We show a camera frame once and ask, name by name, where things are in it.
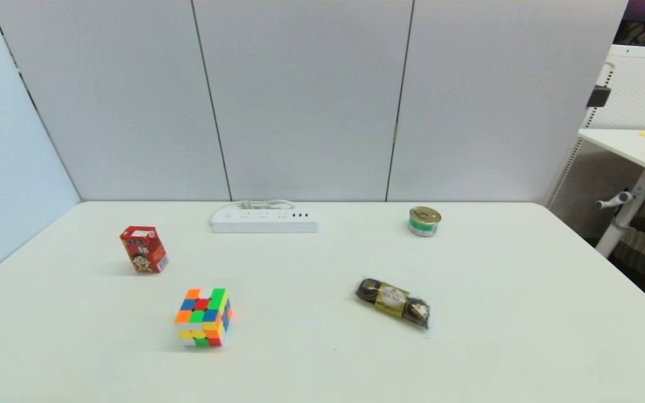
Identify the white side desk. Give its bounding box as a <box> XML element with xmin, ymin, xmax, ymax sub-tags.
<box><xmin>578</xmin><ymin>128</ymin><xmax>645</xmax><ymax>258</ymax></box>

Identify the white power strip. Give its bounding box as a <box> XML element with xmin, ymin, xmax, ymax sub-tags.
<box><xmin>211</xmin><ymin>206</ymin><xmax>320</xmax><ymax>233</ymax></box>

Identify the black box on panel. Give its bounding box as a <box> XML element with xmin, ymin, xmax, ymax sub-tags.
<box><xmin>587</xmin><ymin>85</ymin><xmax>612</xmax><ymax>108</ymax></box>

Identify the red milk carton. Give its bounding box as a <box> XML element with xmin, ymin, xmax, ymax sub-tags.
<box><xmin>120</xmin><ymin>226</ymin><xmax>169</xmax><ymax>274</ymax></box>

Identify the tin can, gold lid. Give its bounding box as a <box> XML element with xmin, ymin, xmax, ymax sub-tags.
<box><xmin>408</xmin><ymin>207</ymin><xmax>442</xmax><ymax>237</ymax></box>

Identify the chocolate balls clear pack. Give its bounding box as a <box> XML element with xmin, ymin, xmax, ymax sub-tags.
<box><xmin>355</xmin><ymin>278</ymin><xmax>431</xmax><ymax>330</ymax></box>

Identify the multicoloured rubiks cube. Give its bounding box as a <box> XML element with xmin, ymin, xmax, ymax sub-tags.
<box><xmin>175</xmin><ymin>288</ymin><xmax>233</xmax><ymax>347</ymax></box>

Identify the grey desk crank handle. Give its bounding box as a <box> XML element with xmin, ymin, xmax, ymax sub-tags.
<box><xmin>596</xmin><ymin>191</ymin><xmax>635</xmax><ymax>210</ymax></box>

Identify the white perforated panel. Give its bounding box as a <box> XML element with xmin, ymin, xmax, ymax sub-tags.
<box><xmin>544</xmin><ymin>44</ymin><xmax>645</xmax><ymax>209</ymax></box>

